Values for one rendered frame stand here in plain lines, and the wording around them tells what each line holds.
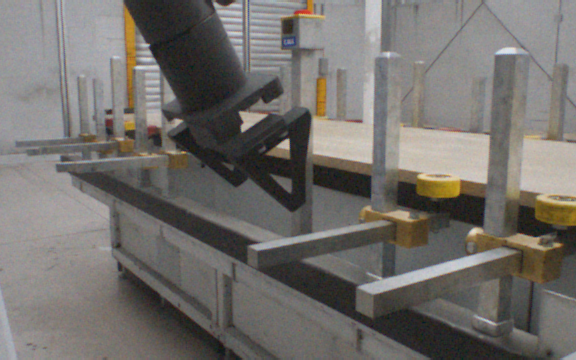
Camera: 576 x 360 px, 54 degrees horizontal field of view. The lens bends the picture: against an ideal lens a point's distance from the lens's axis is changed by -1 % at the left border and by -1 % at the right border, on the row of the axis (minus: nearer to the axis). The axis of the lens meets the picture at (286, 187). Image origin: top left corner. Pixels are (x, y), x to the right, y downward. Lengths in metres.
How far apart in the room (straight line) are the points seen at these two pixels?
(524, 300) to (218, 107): 0.87
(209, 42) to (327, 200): 1.15
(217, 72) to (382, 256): 0.72
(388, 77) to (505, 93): 0.24
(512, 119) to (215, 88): 0.55
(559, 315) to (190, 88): 0.62
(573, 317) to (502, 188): 0.20
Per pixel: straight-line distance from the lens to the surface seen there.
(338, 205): 1.50
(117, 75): 2.36
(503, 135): 0.88
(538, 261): 0.87
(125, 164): 1.81
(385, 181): 1.05
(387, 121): 1.04
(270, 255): 0.87
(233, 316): 2.19
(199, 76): 0.42
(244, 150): 0.39
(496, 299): 0.93
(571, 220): 0.95
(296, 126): 0.41
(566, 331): 0.88
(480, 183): 1.11
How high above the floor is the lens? 1.09
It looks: 11 degrees down
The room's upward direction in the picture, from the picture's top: straight up
